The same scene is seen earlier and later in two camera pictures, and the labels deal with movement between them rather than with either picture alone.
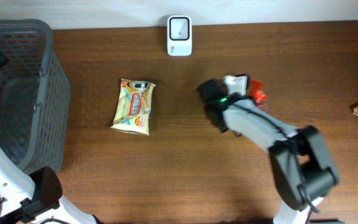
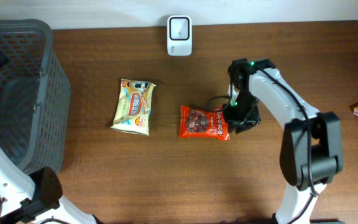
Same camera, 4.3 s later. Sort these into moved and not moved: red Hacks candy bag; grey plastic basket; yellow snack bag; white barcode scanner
Moved: red Hacks candy bag
Not moved: grey plastic basket; yellow snack bag; white barcode scanner
